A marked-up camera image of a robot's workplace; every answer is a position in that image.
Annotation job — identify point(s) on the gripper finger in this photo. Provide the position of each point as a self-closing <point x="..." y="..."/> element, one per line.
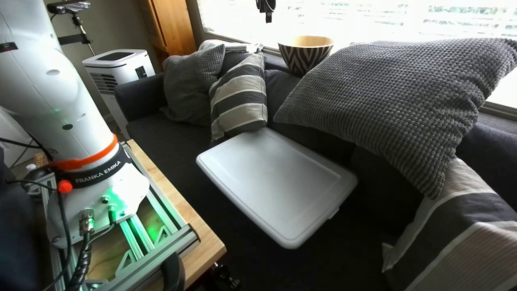
<point x="272" y="4"/>

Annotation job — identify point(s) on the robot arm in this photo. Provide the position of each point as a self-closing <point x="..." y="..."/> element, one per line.
<point x="44" y="89"/>

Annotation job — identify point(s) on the wooden bowl with zigzag pattern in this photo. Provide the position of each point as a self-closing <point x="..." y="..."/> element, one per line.
<point x="305" y="56"/>

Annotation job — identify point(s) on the dark grey sofa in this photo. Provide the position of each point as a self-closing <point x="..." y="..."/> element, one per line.
<point x="181" y="178"/>

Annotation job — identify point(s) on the folded white blanket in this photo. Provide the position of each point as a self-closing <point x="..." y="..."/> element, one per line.
<point x="238" y="47"/>

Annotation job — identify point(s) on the window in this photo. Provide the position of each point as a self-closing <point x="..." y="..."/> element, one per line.
<point x="363" y="20"/>

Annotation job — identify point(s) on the grey striped cushion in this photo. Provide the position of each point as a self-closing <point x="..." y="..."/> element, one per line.
<point x="238" y="97"/>
<point x="464" y="242"/>

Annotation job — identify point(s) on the wooden cabinet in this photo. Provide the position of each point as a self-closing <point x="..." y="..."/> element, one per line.
<point x="171" y="24"/>

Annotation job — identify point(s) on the small grey knit cushion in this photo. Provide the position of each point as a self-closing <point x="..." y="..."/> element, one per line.
<point x="190" y="89"/>

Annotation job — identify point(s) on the large grey knit cushion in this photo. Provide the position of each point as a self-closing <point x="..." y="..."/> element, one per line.
<point x="396" y="105"/>

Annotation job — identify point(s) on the white portable air conditioner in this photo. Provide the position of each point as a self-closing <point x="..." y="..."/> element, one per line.
<point x="117" y="70"/>

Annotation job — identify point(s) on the white plastic lid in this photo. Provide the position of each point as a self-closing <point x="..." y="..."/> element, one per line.
<point x="274" y="186"/>

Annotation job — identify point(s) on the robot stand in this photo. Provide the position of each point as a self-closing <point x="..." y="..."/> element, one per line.
<point x="202" y="242"/>

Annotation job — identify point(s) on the camera on tripod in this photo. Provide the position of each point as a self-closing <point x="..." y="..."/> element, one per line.
<point x="68" y="6"/>

